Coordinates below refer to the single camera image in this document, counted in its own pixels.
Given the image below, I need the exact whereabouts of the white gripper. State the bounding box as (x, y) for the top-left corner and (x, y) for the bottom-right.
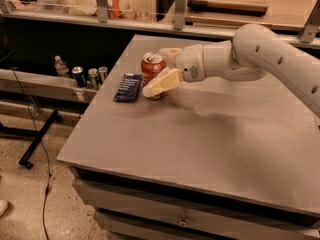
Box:
(142, 44), (206, 97)

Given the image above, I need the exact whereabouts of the red coke can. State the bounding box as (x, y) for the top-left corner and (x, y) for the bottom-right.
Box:
(141, 52), (166, 87)

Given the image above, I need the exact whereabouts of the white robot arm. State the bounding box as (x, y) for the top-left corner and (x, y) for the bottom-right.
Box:
(143, 24), (320, 117)

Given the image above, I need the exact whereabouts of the blue rxbar blueberry wrapper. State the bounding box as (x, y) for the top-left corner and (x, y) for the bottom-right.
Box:
(113, 73), (142, 102)

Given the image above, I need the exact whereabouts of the silver soda can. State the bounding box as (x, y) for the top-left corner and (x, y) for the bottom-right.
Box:
(98, 66), (108, 82)

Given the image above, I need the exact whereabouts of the green soda can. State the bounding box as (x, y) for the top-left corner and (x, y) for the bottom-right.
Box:
(88, 68), (100, 90)

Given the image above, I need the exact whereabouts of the blue soda can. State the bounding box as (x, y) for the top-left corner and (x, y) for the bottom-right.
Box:
(72, 66), (87, 87)

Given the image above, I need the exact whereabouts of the orange white snack bag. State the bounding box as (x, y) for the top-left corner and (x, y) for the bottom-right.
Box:
(107, 0), (137, 20)

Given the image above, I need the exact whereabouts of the clear water bottle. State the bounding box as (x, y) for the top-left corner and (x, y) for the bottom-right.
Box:
(54, 55), (70, 78)

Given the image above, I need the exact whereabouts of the grey cabinet drawer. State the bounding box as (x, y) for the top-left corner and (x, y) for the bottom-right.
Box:
(73, 179), (319, 240)

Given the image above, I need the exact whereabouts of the black floor stand leg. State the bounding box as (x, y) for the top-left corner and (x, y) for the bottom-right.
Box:
(0, 110), (62, 169)

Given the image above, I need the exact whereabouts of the white shoe tip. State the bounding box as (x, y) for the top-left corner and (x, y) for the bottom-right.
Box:
(0, 200), (9, 217)

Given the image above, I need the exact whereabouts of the grey metal bracket middle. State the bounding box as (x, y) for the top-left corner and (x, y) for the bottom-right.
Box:
(173, 0), (186, 30)

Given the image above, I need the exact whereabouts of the grey metal bracket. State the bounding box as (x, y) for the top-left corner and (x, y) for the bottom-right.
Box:
(173, 0), (186, 30)
(96, 0), (109, 23)
(298, 0), (320, 43)

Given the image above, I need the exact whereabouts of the grey metal bracket left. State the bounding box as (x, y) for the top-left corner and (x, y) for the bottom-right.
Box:
(96, 0), (109, 23)

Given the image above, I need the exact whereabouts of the grey metal bracket right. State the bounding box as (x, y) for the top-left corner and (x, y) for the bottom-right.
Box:
(298, 0), (320, 43)

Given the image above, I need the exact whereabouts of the black floor cable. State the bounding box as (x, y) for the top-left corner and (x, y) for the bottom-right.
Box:
(9, 67), (53, 240)

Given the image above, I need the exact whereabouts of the metal drawer handle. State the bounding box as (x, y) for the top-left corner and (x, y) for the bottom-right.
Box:
(178, 215), (189, 227)

